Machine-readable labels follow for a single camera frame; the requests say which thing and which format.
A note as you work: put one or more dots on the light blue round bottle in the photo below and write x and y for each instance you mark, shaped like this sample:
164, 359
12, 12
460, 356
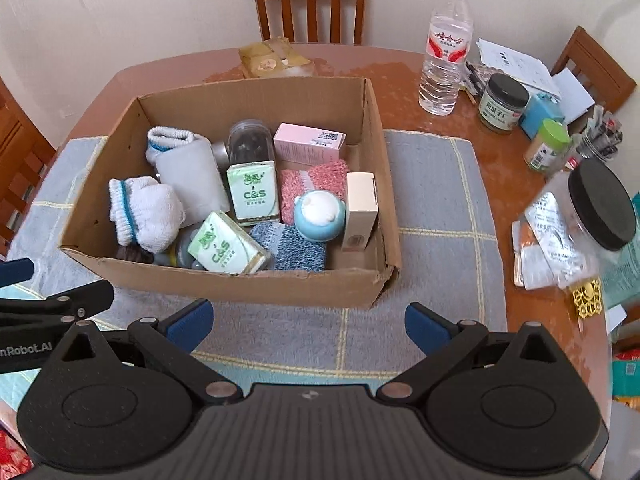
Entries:
320, 215

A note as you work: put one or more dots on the black pens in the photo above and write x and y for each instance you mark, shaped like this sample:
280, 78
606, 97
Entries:
474, 82

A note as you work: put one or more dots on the gold ornament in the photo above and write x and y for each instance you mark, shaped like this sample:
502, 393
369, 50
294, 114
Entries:
587, 300

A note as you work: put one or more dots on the colourful snack packets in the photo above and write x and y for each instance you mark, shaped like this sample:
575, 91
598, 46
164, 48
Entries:
627, 375

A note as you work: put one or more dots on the pink knitted sock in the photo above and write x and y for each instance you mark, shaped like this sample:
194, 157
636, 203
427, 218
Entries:
310, 180

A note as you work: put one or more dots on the glass jar dark lid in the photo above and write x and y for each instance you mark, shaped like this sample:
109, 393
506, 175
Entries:
502, 110

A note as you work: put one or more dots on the clear jar brown cookies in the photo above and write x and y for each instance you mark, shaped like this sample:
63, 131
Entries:
132, 254

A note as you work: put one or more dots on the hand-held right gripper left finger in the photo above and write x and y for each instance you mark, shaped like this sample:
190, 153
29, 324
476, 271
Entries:
190, 322

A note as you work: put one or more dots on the blue knitted sock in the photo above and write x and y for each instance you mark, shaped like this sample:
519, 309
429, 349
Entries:
295, 250

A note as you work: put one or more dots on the clear jar dark contents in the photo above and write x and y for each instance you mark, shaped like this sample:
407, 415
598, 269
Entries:
250, 142

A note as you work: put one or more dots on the large clear jar black lid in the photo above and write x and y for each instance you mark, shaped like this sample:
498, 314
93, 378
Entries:
600, 205

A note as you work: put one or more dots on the white paper sheets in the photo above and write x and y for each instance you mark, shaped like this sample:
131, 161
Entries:
515, 62

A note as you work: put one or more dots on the clear water bottle red label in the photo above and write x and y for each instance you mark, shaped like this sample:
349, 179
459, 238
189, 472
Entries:
445, 60

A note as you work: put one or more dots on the white bottle green label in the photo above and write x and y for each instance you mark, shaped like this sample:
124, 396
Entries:
192, 180

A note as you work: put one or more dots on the white folded card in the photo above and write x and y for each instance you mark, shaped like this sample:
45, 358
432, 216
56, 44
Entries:
572, 92

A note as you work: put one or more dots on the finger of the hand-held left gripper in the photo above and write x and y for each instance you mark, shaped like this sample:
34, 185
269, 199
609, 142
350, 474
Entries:
15, 272
75, 297

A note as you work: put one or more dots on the red package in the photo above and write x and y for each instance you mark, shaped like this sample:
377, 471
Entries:
10, 452

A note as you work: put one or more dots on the blue checked towel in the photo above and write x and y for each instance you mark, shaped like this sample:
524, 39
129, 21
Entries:
440, 200

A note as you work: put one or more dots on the small blue box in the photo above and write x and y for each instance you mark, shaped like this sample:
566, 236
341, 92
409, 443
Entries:
537, 115

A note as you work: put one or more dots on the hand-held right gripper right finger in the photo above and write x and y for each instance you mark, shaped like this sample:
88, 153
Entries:
430, 327

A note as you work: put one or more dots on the beige carton box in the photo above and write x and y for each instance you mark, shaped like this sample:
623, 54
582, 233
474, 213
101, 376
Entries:
360, 200

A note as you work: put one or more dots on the teal packet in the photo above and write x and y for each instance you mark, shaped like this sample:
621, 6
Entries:
622, 275

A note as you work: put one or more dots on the clear cup of pens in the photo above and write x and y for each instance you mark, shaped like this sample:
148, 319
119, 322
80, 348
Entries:
597, 140

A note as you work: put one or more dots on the pink carton box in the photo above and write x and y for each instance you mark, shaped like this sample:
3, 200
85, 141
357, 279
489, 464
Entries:
305, 142

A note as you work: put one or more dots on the gold foil packet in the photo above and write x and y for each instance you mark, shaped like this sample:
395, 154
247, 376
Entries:
270, 60

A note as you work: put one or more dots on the green lid spice bottle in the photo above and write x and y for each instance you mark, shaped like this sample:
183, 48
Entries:
545, 147

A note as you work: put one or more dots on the brown cardboard box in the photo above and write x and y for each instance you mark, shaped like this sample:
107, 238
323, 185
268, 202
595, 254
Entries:
225, 287

